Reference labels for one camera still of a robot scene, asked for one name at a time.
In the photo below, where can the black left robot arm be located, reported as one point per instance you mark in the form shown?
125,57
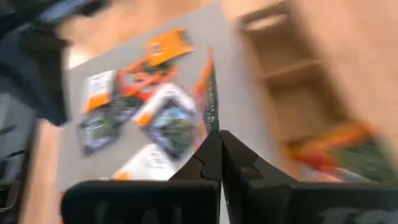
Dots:
31,62

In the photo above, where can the wooden tea organizer box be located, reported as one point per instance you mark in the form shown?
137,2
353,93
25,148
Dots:
326,77

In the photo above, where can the black purple tea bag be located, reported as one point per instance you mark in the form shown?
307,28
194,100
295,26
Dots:
98,132
126,110
175,133

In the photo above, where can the plain orange tea bag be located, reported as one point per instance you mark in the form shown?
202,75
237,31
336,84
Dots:
168,45

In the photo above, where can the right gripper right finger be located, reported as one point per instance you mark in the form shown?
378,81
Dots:
295,205

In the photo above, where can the orange-red peach tea bag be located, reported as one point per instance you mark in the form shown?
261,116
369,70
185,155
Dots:
155,70
342,155
133,85
210,102

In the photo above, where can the grey woven placemat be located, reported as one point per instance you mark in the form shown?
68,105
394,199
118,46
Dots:
242,102

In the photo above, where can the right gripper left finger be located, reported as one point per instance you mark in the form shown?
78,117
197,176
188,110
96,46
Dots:
140,202

